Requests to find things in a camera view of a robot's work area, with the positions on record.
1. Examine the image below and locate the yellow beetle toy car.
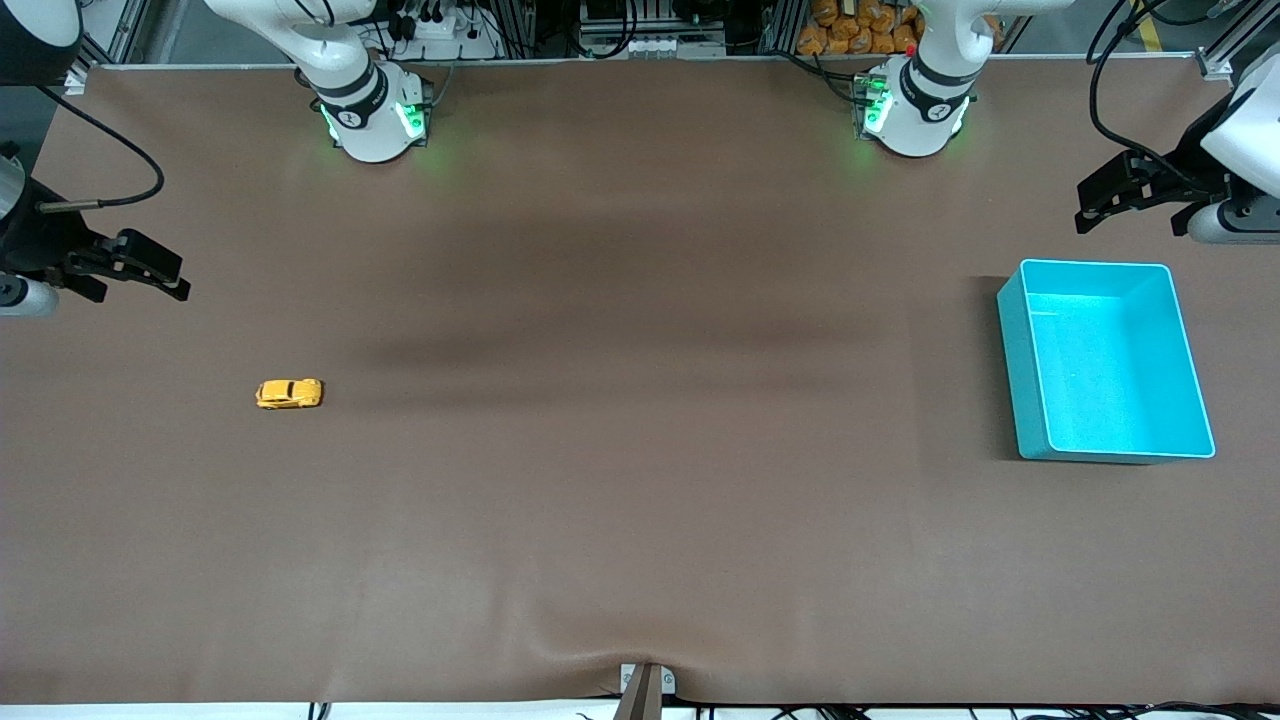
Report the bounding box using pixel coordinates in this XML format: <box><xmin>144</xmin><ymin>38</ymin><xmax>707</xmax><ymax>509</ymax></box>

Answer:
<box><xmin>255</xmin><ymin>378</ymin><xmax>324</xmax><ymax>411</ymax></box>

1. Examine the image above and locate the turquoise plastic bin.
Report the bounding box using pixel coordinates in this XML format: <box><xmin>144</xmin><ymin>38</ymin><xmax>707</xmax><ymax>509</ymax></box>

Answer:
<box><xmin>996</xmin><ymin>258</ymin><xmax>1217</xmax><ymax>466</ymax></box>

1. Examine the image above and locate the pile of orange objects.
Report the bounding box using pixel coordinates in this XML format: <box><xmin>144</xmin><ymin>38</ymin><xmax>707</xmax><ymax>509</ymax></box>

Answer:
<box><xmin>797</xmin><ymin>0</ymin><xmax>923</xmax><ymax>57</ymax></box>

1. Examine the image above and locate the white power strip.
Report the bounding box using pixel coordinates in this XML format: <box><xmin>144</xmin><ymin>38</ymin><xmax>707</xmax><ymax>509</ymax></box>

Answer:
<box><xmin>385</xmin><ymin>8</ymin><xmax>501</xmax><ymax>61</ymax></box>

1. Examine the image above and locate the brown table mat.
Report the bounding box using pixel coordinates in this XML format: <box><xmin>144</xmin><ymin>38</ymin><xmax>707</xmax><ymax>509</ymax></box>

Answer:
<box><xmin>0</xmin><ymin>55</ymin><xmax>1280</xmax><ymax>706</ymax></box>

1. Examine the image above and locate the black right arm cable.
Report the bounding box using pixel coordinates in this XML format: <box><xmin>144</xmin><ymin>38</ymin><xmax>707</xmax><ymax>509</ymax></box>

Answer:
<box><xmin>36</xmin><ymin>85</ymin><xmax>166</xmax><ymax>213</ymax></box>

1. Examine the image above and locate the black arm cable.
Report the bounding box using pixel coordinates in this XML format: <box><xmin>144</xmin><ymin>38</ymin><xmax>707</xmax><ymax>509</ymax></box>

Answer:
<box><xmin>36</xmin><ymin>85</ymin><xmax>166</xmax><ymax>213</ymax></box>
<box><xmin>1088</xmin><ymin>0</ymin><xmax>1216</xmax><ymax>193</ymax></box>

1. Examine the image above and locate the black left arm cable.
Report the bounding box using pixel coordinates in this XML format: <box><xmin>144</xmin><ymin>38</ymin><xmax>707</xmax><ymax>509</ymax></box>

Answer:
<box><xmin>1088</xmin><ymin>0</ymin><xmax>1216</xmax><ymax>193</ymax></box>

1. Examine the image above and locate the aluminium frame rail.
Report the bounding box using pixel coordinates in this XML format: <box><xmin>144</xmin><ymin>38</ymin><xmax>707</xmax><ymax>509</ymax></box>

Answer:
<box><xmin>62</xmin><ymin>0</ymin><xmax>151</xmax><ymax>93</ymax></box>
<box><xmin>1195</xmin><ymin>0</ymin><xmax>1280</xmax><ymax>81</ymax></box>

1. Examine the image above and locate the metal table clamp bracket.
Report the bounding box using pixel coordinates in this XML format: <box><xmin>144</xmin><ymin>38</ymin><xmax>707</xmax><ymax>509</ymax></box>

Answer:
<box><xmin>612</xmin><ymin>662</ymin><xmax>677</xmax><ymax>720</ymax></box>

